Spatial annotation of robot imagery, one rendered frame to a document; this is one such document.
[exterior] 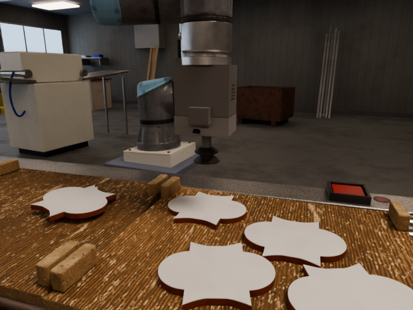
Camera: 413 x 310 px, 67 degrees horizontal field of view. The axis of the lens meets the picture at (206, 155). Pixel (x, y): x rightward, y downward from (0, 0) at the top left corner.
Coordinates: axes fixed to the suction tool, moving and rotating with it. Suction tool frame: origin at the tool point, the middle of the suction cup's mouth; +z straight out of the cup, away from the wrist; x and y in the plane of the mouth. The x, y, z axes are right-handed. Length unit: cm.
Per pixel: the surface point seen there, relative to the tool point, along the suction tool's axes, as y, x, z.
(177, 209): -4.2, -2.6, 8.0
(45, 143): -305, 289, 81
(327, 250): 18.6, -8.8, 8.0
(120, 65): -579, 959, -27
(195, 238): 0.8, -9.0, 9.0
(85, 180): -29.5, 7.7, 9.0
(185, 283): 3.3, -20.0, 8.0
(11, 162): -50, 8, 7
